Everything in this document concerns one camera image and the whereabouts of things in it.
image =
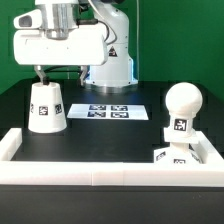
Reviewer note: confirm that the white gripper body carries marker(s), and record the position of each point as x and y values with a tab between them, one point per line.
84	45

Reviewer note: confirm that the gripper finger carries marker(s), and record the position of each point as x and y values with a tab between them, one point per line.
41	74
83	74

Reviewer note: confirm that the white lamp shade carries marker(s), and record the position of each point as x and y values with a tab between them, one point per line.
46	113

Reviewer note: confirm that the white lamp bulb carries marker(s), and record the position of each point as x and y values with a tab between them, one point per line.
183	101

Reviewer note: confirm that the white lamp base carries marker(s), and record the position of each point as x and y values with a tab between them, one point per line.
178	151

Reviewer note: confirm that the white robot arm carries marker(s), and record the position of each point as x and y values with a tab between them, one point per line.
59	17

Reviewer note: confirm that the white marker sheet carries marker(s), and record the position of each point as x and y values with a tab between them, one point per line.
107	112

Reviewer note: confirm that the white U-shaped fence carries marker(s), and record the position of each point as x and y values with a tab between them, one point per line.
210	173

